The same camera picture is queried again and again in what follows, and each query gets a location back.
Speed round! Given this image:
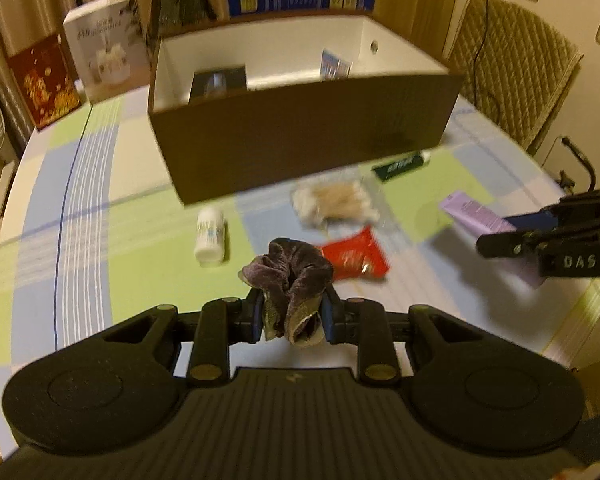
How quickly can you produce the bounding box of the red snack packet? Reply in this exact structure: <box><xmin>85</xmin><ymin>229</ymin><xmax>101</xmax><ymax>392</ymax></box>
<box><xmin>319</xmin><ymin>226</ymin><xmax>391</xmax><ymax>281</ymax></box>

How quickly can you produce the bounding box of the black product box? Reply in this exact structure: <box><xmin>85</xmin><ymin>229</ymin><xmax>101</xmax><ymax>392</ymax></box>
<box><xmin>189</xmin><ymin>64</ymin><xmax>249</xmax><ymax>106</ymax></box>

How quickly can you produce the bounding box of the beige curtain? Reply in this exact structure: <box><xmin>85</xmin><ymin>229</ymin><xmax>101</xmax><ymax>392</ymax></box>
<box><xmin>0</xmin><ymin>0</ymin><xmax>153</xmax><ymax>136</ymax></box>

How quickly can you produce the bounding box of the clear plastic box blue label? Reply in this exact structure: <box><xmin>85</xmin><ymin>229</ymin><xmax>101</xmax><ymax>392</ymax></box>
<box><xmin>319</xmin><ymin>49</ymin><xmax>354</xmax><ymax>81</ymax></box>

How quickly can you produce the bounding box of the black power cable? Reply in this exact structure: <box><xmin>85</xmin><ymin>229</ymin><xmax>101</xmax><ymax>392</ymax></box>
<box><xmin>472</xmin><ymin>0</ymin><xmax>503</xmax><ymax>96</ymax></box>

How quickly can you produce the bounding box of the purple tube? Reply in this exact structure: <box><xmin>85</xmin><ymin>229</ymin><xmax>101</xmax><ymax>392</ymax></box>
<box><xmin>439</xmin><ymin>190</ymin><xmax>547</xmax><ymax>289</ymax></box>

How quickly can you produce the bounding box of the checkered cloth desktop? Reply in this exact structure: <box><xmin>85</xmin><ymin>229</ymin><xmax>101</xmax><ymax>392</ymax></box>
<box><xmin>0</xmin><ymin>94</ymin><xmax>600</xmax><ymax>461</ymax></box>

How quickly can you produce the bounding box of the dark green tube white cap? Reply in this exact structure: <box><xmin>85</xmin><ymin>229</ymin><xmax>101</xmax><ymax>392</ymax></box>
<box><xmin>371</xmin><ymin>151</ymin><xmax>432</xmax><ymax>182</ymax></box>

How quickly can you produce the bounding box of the white humidifier box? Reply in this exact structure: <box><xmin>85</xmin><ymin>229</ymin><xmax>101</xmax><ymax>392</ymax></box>
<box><xmin>62</xmin><ymin>0</ymin><xmax>149</xmax><ymax>106</ymax></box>

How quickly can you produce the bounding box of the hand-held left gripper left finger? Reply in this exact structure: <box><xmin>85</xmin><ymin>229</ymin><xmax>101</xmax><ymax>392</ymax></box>
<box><xmin>100</xmin><ymin>287</ymin><xmax>267</xmax><ymax>390</ymax></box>

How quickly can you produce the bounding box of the red gift box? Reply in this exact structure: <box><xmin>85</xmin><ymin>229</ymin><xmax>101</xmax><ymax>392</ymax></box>
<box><xmin>7</xmin><ymin>32</ymin><xmax>82</xmax><ymax>132</ymax></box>

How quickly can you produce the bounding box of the brown velvet scrunchie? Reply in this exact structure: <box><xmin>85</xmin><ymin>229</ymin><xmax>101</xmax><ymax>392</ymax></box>
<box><xmin>238</xmin><ymin>237</ymin><xmax>335</xmax><ymax>346</ymax></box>

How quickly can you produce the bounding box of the white pill bottle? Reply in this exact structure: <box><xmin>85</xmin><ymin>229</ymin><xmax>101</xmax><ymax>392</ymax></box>
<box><xmin>193</xmin><ymin>207</ymin><xmax>227</xmax><ymax>267</ymax></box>

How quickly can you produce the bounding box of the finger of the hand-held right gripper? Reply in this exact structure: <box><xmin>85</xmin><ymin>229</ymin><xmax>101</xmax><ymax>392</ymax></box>
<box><xmin>475</xmin><ymin>226</ymin><xmax>600</xmax><ymax>261</ymax></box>
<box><xmin>504</xmin><ymin>187</ymin><xmax>600</xmax><ymax>235</ymax></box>

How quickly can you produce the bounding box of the quilted chair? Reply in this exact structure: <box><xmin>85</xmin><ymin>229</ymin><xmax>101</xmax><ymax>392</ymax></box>
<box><xmin>444</xmin><ymin>0</ymin><xmax>584</xmax><ymax>157</ymax></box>

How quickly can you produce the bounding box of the brown cardboard box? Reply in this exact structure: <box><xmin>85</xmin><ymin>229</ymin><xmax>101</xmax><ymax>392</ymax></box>
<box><xmin>147</xmin><ymin>9</ymin><xmax>464</xmax><ymax>206</ymax></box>

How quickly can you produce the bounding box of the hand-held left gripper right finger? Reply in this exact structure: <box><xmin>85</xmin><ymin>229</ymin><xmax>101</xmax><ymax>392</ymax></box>
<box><xmin>321</xmin><ymin>290</ymin><xmax>488</xmax><ymax>387</ymax></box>

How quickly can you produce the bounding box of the bag of cotton swabs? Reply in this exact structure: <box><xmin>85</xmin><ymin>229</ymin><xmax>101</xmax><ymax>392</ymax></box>
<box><xmin>289</xmin><ymin>182</ymin><xmax>382</xmax><ymax>229</ymax></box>

